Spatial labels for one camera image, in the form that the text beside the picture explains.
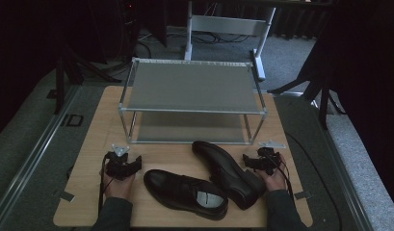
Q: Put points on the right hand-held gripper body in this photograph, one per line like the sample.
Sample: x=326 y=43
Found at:
x=268 y=162

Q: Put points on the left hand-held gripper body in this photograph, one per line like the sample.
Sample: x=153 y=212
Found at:
x=119 y=165

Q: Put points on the black leather shoe grey insole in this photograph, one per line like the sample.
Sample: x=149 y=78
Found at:
x=175 y=189

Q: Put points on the grey two-tier shoe rack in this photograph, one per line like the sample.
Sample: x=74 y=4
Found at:
x=193 y=86

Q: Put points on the person's right hand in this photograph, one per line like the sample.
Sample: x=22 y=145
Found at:
x=275 y=183

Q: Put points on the person's left hand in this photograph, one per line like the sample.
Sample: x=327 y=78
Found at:
x=120 y=189

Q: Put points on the grey tape strip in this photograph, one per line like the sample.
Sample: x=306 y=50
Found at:
x=65 y=195
x=303 y=195

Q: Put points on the black tripod stand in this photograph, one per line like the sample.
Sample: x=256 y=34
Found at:
x=323 y=102
x=59 y=86

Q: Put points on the dark curtain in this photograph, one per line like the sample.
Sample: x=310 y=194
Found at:
x=371 y=80
x=21 y=48

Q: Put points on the dark equipment cabinet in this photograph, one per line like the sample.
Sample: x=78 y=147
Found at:
x=128 y=29

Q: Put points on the white metal stand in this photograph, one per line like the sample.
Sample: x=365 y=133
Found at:
x=228 y=25

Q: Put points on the metal floor rail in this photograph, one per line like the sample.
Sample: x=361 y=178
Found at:
x=34 y=154
x=342 y=166

